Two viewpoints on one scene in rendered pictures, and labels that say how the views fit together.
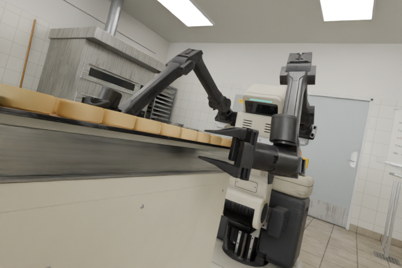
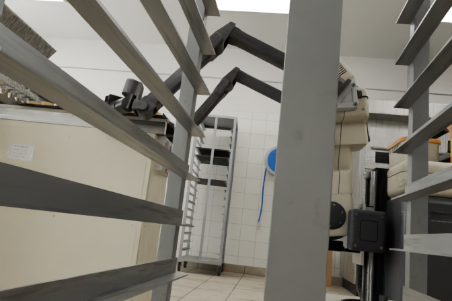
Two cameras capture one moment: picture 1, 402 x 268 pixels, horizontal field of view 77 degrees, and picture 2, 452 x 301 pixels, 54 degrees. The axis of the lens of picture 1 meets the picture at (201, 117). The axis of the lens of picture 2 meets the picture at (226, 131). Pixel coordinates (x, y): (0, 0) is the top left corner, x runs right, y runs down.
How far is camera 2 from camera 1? 183 cm
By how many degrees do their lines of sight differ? 65
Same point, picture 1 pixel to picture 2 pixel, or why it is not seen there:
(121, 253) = (60, 152)
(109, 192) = (53, 128)
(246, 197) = not seen: hidden behind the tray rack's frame
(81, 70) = (364, 158)
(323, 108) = not seen: outside the picture
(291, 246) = (399, 272)
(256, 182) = not seen: hidden behind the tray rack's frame
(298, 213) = (400, 217)
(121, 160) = (60, 119)
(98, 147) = (50, 114)
